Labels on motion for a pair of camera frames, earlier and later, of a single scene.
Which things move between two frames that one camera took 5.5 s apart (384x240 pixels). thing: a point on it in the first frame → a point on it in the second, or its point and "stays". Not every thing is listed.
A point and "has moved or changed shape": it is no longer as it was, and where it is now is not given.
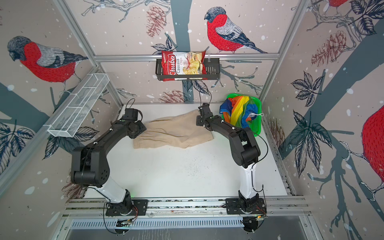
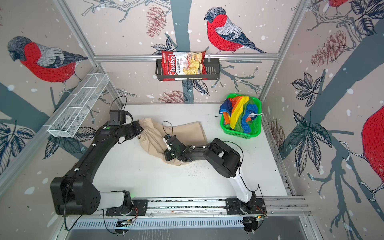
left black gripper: x=143 y=128 stays
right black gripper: x=198 y=121 → x=166 y=155
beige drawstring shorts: x=180 y=130 has moved or changed shape
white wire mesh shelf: x=81 y=105 stays
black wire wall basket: x=213 y=65 stays
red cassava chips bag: x=183 y=63 stays
